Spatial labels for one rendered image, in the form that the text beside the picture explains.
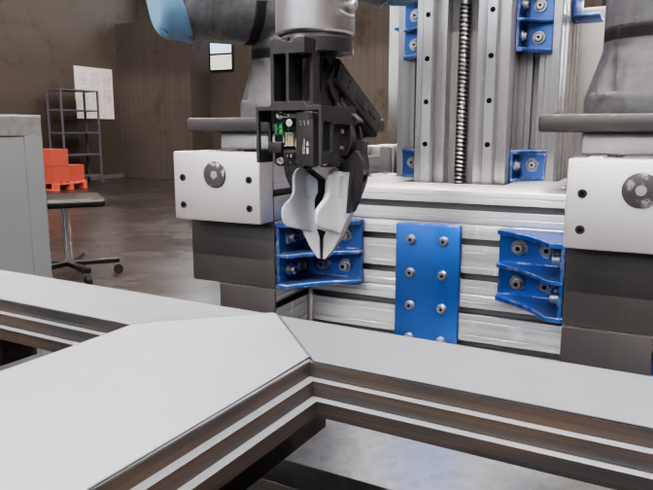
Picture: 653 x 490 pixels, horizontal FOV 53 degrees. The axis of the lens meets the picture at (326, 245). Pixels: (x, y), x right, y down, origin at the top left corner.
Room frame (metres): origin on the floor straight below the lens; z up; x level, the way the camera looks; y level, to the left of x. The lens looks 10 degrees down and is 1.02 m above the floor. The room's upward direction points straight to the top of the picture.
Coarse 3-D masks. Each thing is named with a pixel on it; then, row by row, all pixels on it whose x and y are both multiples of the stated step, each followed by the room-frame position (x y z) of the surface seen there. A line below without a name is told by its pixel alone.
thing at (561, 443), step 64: (0, 320) 0.64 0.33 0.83; (64, 320) 0.60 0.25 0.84; (320, 384) 0.46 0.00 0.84; (384, 384) 0.44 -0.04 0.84; (192, 448) 0.35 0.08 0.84; (256, 448) 0.38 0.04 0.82; (448, 448) 0.40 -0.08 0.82; (512, 448) 0.38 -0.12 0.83; (576, 448) 0.37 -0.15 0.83; (640, 448) 0.35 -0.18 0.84
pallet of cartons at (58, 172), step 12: (48, 156) 11.14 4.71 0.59; (60, 156) 11.28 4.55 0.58; (48, 168) 11.17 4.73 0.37; (60, 168) 11.26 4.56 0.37; (72, 168) 11.53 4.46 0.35; (84, 168) 11.80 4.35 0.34; (48, 180) 11.17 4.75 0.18; (60, 180) 11.25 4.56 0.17; (72, 180) 11.52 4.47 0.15; (84, 180) 11.73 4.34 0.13
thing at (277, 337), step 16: (176, 320) 0.57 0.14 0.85; (192, 320) 0.57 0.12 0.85; (208, 320) 0.57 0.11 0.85; (224, 320) 0.57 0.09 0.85; (240, 320) 0.57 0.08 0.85; (208, 336) 0.52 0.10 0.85; (224, 336) 0.52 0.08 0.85; (240, 336) 0.52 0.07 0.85; (256, 336) 0.52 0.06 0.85; (272, 336) 0.52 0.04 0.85; (288, 336) 0.52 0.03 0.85; (288, 352) 0.48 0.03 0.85; (304, 352) 0.48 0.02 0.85
